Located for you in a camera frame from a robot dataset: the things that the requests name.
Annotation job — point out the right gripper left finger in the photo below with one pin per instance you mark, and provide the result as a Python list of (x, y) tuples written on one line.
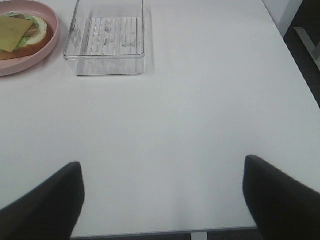
[(48, 212)]

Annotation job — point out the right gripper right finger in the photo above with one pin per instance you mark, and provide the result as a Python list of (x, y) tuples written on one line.
[(282, 207)]

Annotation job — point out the bread slice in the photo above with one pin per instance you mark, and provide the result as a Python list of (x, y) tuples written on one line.
[(28, 49)]

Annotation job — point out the bacon strip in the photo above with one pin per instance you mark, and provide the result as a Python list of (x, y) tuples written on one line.
[(18, 16), (33, 30)]

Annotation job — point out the yellow cheese slice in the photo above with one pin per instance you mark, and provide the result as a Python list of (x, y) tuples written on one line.
[(11, 31)]

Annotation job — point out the green lettuce leaf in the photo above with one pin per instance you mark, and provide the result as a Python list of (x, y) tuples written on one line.
[(42, 30)]

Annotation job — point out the pink round plate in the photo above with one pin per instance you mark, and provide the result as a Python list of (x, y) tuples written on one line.
[(34, 8)]

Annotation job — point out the grey table leg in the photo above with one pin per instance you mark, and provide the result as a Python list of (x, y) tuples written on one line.
[(313, 50)]

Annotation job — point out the right clear plastic container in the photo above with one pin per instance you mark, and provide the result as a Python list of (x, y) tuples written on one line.
[(106, 38)]

